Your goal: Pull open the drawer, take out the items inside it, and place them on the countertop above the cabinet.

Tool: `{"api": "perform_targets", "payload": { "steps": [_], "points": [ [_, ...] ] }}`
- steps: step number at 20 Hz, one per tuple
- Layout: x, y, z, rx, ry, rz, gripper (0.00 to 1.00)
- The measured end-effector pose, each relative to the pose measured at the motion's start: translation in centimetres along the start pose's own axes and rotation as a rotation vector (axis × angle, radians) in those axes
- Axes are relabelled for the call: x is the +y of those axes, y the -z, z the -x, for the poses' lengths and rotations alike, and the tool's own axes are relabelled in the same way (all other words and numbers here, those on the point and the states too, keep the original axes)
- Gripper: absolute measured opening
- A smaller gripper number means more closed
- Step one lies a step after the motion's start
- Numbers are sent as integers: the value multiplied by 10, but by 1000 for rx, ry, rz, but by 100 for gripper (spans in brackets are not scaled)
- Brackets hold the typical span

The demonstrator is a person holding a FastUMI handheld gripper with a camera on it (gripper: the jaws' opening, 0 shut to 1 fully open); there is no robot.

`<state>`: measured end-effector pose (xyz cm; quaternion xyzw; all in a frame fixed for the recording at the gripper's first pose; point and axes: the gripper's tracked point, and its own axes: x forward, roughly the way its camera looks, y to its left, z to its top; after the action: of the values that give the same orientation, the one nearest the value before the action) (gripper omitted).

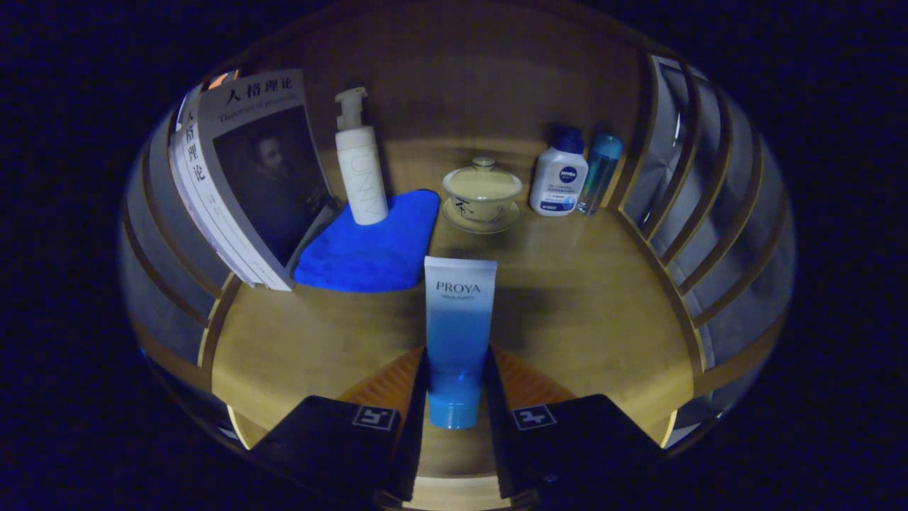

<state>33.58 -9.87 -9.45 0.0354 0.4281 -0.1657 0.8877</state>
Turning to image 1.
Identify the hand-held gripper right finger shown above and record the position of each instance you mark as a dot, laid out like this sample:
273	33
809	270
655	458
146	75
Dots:
496	440

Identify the grey book with portrait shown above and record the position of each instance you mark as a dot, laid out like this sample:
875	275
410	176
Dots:
269	177

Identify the white lotion bottle blue cap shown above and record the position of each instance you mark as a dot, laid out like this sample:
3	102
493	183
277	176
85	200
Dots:
557	184

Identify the blue cloth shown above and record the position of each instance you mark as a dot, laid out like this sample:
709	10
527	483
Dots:
376	248

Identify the beige lidded tea cup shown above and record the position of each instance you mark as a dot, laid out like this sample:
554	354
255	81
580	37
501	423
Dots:
482	188

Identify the teal bottle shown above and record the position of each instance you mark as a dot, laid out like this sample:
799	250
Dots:
603	167

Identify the blue and white cosmetic tube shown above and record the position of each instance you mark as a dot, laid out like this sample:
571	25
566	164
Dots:
460	333

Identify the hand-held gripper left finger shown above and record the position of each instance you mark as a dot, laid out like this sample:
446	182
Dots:
415	440

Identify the wooden cabinet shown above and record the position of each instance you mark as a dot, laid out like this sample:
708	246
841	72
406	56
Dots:
461	85

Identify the wooden countertop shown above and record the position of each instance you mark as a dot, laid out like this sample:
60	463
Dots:
582	298

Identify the beige saucer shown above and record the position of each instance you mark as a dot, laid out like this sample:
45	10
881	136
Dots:
482	227

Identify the white pump bottle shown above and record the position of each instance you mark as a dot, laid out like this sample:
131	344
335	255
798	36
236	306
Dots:
362	177

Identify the white book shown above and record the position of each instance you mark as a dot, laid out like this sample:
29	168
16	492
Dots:
190	195

